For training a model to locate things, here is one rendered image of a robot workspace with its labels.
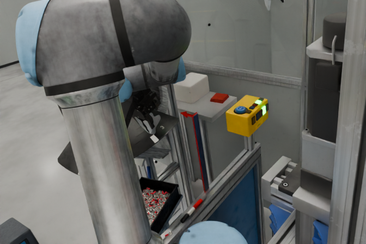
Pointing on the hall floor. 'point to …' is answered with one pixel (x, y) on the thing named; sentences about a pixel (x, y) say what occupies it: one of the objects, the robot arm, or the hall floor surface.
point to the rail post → (259, 202)
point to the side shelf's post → (206, 150)
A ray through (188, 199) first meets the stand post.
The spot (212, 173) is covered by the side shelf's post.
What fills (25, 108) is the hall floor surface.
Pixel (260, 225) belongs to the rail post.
